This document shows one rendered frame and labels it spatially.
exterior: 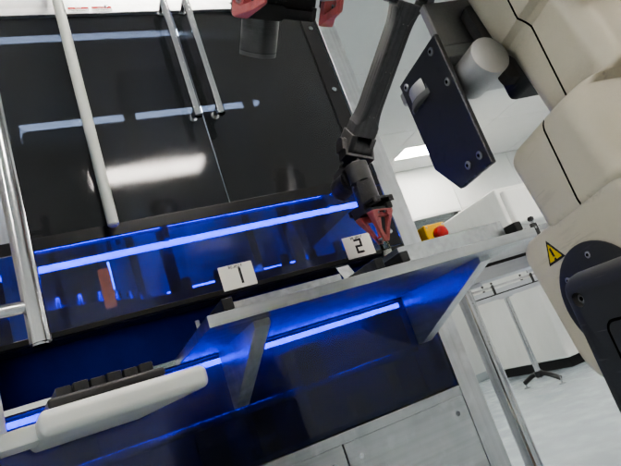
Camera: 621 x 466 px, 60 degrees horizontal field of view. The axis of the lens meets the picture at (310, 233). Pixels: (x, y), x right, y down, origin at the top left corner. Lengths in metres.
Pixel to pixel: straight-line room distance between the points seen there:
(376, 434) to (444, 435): 0.18
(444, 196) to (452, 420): 6.46
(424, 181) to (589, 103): 7.19
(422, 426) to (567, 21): 1.04
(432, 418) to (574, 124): 1.02
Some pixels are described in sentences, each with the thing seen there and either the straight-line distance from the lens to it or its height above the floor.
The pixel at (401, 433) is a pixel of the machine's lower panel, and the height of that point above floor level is 0.55.
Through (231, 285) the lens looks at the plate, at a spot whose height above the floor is 1.00.
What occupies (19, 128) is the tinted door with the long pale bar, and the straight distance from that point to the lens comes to 1.44.
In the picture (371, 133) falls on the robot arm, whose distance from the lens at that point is 1.31.
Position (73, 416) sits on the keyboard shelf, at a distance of 0.69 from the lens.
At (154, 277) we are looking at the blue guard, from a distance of 1.27.
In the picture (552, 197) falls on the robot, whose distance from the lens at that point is 0.56.
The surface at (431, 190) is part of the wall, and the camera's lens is 7.69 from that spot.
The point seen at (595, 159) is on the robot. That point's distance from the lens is 0.52.
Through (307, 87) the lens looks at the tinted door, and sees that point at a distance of 1.62.
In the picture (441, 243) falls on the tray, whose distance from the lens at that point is 1.08.
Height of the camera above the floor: 0.74
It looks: 14 degrees up
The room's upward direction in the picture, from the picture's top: 19 degrees counter-clockwise
